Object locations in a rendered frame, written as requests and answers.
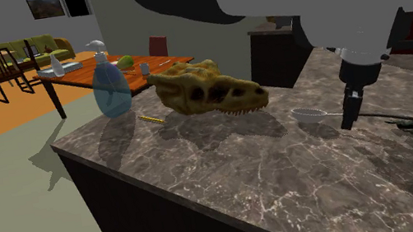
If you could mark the yellow pencil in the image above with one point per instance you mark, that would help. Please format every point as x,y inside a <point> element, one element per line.
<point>151,119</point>

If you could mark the dark wooden chair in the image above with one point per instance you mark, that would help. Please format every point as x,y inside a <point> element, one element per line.
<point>1,69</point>

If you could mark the wooden dining table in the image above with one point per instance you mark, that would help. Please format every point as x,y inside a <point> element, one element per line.
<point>83,76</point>

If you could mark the green sofa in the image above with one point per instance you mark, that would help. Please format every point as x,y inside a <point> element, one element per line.
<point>42,45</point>

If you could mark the red chair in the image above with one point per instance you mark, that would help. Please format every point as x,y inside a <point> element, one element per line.
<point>158,46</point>

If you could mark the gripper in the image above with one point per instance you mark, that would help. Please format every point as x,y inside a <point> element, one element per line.
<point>358,74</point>

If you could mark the yellow dinosaur skull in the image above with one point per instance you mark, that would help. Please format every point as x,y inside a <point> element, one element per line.
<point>203,89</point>

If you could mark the framed wall picture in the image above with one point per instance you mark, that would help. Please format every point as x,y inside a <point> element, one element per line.
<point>45,4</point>

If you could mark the black wall picture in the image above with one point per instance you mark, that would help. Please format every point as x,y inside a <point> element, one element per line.
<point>76,4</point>

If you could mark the blue soap dispenser bottle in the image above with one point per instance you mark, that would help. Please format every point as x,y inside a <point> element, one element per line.
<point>111,92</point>

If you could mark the white ladle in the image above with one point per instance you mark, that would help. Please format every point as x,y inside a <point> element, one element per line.
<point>307,114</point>

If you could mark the dark cabinet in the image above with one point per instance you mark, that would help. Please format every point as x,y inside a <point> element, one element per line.
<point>275,57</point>

